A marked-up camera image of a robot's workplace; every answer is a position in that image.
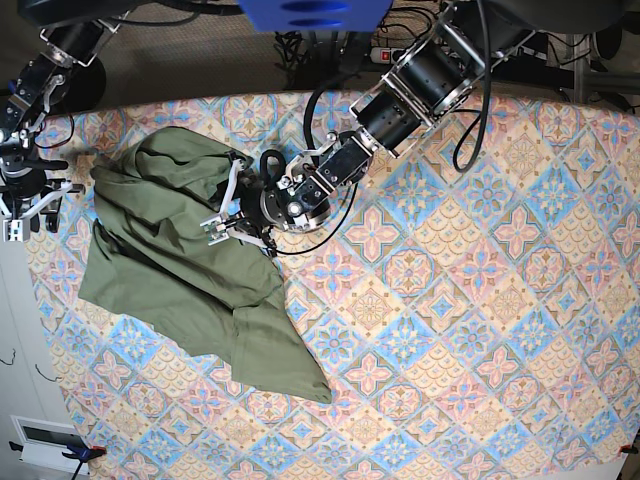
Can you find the green t-shirt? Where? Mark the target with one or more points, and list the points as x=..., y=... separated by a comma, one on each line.
x=150, y=259

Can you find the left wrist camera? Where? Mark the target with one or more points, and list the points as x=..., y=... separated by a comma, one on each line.
x=215, y=232

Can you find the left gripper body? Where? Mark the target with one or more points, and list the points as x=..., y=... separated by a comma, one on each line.
x=260, y=205

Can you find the white power strip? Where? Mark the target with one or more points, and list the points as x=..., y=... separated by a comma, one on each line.
x=386, y=55

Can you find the orange clamp lower right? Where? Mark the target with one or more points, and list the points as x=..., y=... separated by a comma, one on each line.
x=629, y=449

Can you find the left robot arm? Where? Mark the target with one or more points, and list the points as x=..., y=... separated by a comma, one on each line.
x=427, y=83

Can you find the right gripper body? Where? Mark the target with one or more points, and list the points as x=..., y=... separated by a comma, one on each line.
x=22, y=186

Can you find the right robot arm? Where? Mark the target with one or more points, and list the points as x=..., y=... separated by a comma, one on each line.
x=29, y=104

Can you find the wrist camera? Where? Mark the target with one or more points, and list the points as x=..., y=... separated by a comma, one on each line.
x=15, y=230
x=215, y=232

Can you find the blue orange clamp lower left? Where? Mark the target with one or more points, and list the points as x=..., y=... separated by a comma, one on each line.
x=80, y=452

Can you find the patterned tablecloth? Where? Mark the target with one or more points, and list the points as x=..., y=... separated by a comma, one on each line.
x=478, y=326

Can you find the white wall box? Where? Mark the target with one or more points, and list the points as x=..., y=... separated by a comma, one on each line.
x=44, y=442

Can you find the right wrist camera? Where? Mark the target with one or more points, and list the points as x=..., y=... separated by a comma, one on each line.
x=15, y=230

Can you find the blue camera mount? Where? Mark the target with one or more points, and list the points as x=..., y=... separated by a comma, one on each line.
x=315, y=15

